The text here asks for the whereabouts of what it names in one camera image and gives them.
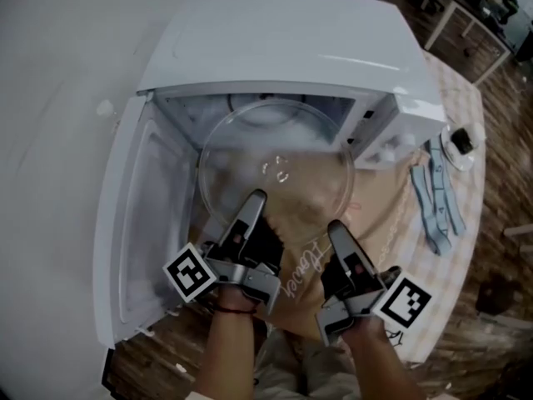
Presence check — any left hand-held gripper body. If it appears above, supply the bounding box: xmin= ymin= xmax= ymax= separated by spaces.
xmin=162 ymin=242 xmax=282 ymax=316

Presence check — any person's left forearm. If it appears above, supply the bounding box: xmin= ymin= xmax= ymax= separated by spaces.
xmin=189 ymin=283 xmax=257 ymax=400

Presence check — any person's right forearm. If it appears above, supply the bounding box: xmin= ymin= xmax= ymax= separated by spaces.
xmin=339 ymin=314 xmax=421 ymax=400

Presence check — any light blue fabric strap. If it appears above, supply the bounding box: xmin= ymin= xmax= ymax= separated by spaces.
xmin=410 ymin=163 xmax=443 ymax=256
xmin=443 ymin=181 xmax=467 ymax=238

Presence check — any clear glass turntable plate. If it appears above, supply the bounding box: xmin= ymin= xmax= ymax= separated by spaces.
xmin=197 ymin=97 xmax=357 ymax=248

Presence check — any person's white clothing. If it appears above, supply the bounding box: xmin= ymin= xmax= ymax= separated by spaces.
xmin=252 ymin=325 xmax=376 ymax=400

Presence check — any white microwave oven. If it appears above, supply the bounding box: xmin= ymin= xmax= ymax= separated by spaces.
xmin=92 ymin=0 xmax=447 ymax=348

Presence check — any large white desk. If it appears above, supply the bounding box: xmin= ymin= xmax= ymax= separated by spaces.
xmin=502 ymin=222 xmax=533 ymax=238

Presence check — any small white plate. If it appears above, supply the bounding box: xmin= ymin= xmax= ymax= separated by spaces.
xmin=440 ymin=123 xmax=481 ymax=171

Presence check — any light blue numbered strap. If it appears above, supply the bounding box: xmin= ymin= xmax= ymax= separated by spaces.
xmin=427 ymin=136 xmax=453 ymax=245

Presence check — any dark brown bag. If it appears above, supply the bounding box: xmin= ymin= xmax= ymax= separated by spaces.
xmin=474 ymin=281 xmax=521 ymax=320

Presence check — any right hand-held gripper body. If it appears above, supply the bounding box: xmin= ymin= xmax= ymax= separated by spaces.
xmin=315 ymin=267 xmax=433 ymax=348

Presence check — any red string bracelet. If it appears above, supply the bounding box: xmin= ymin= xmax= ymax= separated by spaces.
xmin=214 ymin=304 xmax=255 ymax=315

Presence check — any dark-topped desk with white legs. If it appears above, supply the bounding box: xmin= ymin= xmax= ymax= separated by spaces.
xmin=422 ymin=0 xmax=516 ymax=86

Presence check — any small black jar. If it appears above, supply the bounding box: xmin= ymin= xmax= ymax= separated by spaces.
xmin=451 ymin=127 xmax=475 ymax=154

